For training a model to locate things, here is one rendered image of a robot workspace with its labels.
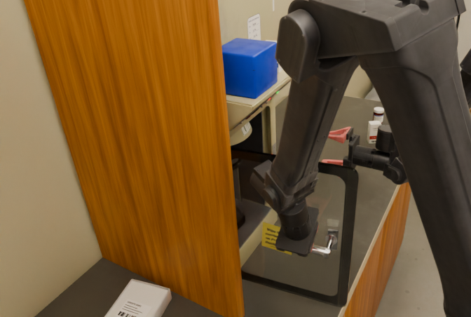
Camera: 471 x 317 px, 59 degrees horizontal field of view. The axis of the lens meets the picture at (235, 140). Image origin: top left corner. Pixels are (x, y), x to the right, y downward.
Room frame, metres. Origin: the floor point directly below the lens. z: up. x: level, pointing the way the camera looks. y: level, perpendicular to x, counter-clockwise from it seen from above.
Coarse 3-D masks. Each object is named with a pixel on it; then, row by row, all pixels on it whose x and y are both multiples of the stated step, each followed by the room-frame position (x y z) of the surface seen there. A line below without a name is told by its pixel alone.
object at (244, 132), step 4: (248, 124) 0.99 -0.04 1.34; (240, 128) 0.95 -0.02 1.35; (244, 128) 0.96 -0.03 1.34; (248, 128) 0.98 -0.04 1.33; (236, 132) 0.94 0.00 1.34; (240, 132) 0.95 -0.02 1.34; (244, 132) 0.96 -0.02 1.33; (248, 132) 0.97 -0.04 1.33; (232, 136) 0.93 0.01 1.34; (236, 136) 0.94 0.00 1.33; (240, 136) 0.94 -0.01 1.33; (244, 136) 0.95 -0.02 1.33; (248, 136) 0.96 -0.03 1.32; (232, 140) 0.93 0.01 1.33; (236, 140) 0.93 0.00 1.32; (240, 140) 0.94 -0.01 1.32; (232, 144) 0.92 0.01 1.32
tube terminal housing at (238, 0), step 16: (224, 0) 0.89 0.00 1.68; (240, 0) 0.94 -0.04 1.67; (256, 0) 1.00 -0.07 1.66; (272, 0) 1.06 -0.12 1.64; (224, 16) 0.88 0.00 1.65; (240, 16) 0.94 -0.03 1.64; (272, 16) 1.06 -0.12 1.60; (224, 32) 0.88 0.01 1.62; (240, 32) 0.93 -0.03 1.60; (272, 32) 1.06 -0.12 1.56; (256, 112) 0.97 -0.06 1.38; (272, 112) 1.05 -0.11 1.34; (272, 128) 1.05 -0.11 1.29; (272, 144) 1.04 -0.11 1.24
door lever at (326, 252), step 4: (328, 236) 0.68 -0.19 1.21; (332, 236) 0.68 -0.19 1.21; (328, 240) 0.68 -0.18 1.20; (332, 240) 0.67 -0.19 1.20; (336, 240) 0.68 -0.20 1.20; (328, 244) 0.66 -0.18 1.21; (332, 244) 0.67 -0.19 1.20; (316, 248) 0.65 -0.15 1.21; (320, 248) 0.65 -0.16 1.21; (324, 248) 0.65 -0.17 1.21; (328, 248) 0.65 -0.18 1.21; (312, 252) 0.65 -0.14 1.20; (316, 252) 0.65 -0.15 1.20; (320, 252) 0.64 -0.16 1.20; (324, 252) 0.64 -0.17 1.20; (328, 252) 0.64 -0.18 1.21; (324, 256) 0.64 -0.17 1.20; (328, 256) 0.63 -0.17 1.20
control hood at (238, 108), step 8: (280, 72) 0.90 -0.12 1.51; (280, 80) 0.86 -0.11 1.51; (288, 80) 0.88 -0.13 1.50; (272, 88) 0.81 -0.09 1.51; (232, 96) 0.79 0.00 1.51; (264, 96) 0.78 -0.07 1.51; (232, 104) 0.76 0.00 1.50; (240, 104) 0.75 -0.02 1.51; (248, 104) 0.74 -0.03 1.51; (256, 104) 0.75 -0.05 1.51; (232, 112) 0.76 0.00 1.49; (240, 112) 0.75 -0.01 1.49; (248, 112) 0.74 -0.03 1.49; (232, 120) 0.76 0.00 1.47; (240, 120) 0.76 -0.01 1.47; (232, 128) 0.77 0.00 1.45
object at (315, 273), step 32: (256, 160) 0.76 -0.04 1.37; (256, 192) 0.76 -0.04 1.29; (320, 192) 0.69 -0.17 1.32; (352, 192) 0.67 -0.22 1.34; (256, 224) 0.76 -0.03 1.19; (320, 224) 0.69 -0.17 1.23; (352, 224) 0.66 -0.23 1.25; (256, 256) 0.76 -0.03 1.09; (288, 256) 0.72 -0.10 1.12; (320, 256) 0.69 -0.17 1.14; (288, 288) 0.73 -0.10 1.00; (320, 288) 0.69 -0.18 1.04
